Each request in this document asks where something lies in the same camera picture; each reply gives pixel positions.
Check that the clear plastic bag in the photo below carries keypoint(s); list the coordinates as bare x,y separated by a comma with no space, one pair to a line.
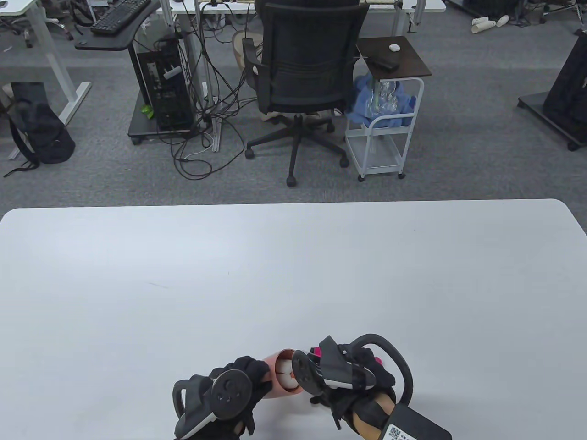
387,98

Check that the person's right forearm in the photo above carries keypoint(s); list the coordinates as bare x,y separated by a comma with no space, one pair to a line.
371,417

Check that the small green object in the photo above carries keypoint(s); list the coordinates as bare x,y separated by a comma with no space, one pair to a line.
147,111

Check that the black mesh office chair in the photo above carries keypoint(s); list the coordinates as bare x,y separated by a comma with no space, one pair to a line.
312,55

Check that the black keyboard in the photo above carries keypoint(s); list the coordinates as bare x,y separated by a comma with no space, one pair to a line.
119,16

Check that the black computer tower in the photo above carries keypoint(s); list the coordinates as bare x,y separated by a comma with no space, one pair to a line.
169,91

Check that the black pouch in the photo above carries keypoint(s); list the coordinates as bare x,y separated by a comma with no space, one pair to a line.
383,64

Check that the black stand on wheeled base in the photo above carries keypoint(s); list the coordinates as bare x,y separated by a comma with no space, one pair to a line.
568,87

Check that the person's right hand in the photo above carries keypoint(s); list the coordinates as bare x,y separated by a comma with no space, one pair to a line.
339,401

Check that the white sponge cup brush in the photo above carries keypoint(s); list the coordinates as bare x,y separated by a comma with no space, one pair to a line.
286,373

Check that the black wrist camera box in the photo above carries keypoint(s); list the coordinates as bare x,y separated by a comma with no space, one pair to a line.
412,426

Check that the grey office chair base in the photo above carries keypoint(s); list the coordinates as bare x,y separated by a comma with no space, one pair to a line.
557,10

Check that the black backpack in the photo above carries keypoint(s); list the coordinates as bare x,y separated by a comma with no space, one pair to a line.
41,133

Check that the white paper cup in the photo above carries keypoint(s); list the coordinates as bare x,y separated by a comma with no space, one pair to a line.
480,20
482,27
503,20

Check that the magenta cloth with black edge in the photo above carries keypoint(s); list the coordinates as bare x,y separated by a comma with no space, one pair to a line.
315,351

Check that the black wheeled computer platform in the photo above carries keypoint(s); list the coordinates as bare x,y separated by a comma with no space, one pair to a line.
137,128

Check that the black curved desk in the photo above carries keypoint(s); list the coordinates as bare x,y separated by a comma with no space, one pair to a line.
114,41

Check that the person's left hand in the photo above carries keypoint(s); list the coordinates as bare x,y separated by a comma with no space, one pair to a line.
257,366

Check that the white desk with T-foot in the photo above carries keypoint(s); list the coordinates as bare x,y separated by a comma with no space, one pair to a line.
59,68

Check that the white cart with dark top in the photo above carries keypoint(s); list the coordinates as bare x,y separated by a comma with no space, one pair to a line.
403,59

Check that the blue garment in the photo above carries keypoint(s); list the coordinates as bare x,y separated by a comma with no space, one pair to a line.
362,98

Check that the pink water cup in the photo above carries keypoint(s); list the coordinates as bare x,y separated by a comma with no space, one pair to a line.
274,389

